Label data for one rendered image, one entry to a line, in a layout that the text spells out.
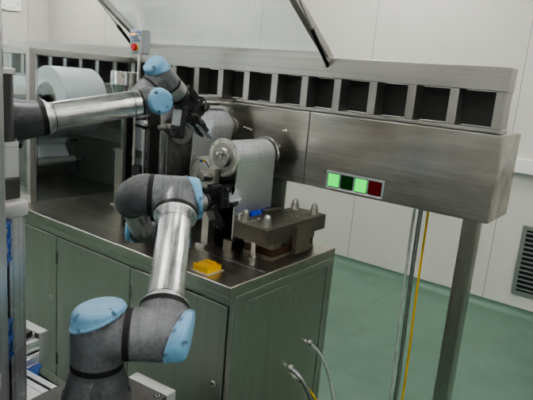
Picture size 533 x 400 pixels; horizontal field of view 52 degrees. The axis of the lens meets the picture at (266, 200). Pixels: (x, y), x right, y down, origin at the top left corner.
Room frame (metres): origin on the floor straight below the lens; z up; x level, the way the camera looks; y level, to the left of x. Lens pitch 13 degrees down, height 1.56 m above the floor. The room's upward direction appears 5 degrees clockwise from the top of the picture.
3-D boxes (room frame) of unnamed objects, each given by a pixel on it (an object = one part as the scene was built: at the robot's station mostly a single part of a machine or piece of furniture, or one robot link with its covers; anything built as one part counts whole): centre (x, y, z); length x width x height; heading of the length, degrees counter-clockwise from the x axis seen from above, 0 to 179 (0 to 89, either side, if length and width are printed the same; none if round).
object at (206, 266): (1.77, 0.18, 0.91); 0.07 x 0.07 x 0.02; 54
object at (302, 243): (2.03, -0.15, 0.96); 0.10 x 0.03 x 0.11; 144
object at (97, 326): (1.10, 0.34, 0.98); 0.13 x 0.12 x 0.14; 96
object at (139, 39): (2.40, 0.60, 1.66); 0.07 x 0.07 x 0.10; 62
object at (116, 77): (2.56, 0.69, 1.50); 0.14 x 0.14 x 0.06
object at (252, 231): (2.07, -0.07, 1.00); 0.40 x 0.16 x 0.06; 144
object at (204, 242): (2.04, 0.23, 1.05); 0.06 x 0.05 x 0.31; 144
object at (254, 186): (2.11, 0.05, 1.11); 0.23 x 0.01 x 0.18; 144
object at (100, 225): (2.63, 0.91, 0.88); 2.52 x 0.66 x 0.04; 54
